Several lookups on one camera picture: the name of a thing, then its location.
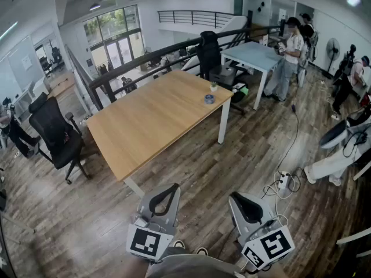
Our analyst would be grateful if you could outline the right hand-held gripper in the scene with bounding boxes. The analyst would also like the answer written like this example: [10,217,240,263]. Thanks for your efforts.
[228,192,296,272]

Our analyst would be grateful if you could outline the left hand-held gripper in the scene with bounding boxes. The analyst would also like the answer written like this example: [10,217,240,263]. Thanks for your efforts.
[126,183,181,262]

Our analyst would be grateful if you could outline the person's right forearm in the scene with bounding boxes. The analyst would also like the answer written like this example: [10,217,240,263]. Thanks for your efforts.
[257,261,290,278]

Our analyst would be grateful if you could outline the white power strip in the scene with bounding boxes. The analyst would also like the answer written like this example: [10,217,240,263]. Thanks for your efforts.
[277,171,292,189]

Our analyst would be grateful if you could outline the person's grey clothing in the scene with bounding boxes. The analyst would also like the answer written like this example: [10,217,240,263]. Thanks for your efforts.
[147,246,247,278]

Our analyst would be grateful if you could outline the wooden table with white legs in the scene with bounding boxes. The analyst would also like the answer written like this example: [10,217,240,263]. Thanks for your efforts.
[86,69,235,198]

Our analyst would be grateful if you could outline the white chair dark seat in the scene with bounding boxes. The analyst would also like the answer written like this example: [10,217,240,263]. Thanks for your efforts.
[319,119,348,150]

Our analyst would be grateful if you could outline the black case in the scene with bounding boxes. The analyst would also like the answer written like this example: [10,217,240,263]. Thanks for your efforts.
[231,81,250,104]

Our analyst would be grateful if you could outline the black mesh office chair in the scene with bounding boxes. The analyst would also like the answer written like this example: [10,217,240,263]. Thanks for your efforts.
[28,92,92,185]

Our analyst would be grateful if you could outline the grey storage box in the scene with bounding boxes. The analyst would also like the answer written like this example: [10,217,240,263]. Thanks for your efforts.
[209,64,237,86]

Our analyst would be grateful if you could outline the black curved railing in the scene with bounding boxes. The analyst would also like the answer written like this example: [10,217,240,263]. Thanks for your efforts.
[65,24,282,111]

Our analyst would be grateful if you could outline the black chair with draped jacket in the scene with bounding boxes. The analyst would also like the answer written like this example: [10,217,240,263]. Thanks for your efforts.
[194,30,247,115]

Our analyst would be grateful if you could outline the light blue table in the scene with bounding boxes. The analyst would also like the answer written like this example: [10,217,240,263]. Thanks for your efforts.
[220,41,286,110]

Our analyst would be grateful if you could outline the glass entrance doors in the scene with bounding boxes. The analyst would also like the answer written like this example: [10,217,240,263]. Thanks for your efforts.
[83,4,144,72]

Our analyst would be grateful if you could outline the black standing fan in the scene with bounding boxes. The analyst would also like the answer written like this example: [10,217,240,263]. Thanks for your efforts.
[321,38,341,79]

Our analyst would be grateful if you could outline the balcony railing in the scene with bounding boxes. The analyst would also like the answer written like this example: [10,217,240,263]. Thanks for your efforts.
[157,9,235,29]

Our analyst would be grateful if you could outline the long ceiling strip light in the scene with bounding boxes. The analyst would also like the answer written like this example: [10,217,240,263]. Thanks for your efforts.
[0,21,19,39]

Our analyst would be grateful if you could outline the black floor cable with adapter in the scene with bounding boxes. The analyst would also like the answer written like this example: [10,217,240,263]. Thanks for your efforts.
[278,104,301,173]

